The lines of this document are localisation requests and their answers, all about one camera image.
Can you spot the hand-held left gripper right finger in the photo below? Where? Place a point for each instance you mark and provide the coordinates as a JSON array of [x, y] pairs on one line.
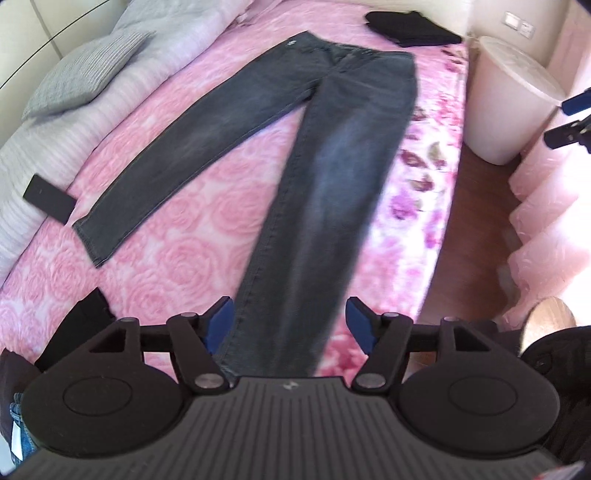
[[360, 323]]

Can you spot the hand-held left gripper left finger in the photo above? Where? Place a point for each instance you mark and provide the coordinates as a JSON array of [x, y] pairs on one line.
[[221, 323]]

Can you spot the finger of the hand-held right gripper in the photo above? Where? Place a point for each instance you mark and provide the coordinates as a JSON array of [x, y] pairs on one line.
[[568, 134], [577, 102]]

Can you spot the faded grey denim jeans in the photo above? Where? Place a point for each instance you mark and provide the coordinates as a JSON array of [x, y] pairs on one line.
[[323, 184]]

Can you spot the black garment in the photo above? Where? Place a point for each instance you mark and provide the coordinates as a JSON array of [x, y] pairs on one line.
[[78, 323], [406, 25]]

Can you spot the white plastic bin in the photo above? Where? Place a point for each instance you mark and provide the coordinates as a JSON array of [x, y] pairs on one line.
[[503, 115]]

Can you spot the pink curtain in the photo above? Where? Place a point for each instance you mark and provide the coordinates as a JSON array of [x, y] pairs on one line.
[[549, 230]]

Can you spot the pink floral blanket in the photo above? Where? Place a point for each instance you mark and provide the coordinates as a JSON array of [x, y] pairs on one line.
[[184, 221]]

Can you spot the black phone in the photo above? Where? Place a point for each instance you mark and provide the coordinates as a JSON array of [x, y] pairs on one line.
[[50, 199]]

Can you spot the blue denim jeans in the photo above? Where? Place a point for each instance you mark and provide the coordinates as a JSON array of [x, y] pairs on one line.
[[18, 410]]

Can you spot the grey striped pillow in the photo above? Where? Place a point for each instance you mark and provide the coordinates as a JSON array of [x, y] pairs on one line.
[[83, 74]]

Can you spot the striped grey duvet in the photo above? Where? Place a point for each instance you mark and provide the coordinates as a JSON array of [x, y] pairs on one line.
[[184, 27]]

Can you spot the white wardrobe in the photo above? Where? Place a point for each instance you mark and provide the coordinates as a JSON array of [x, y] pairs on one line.
[[27, 27]]

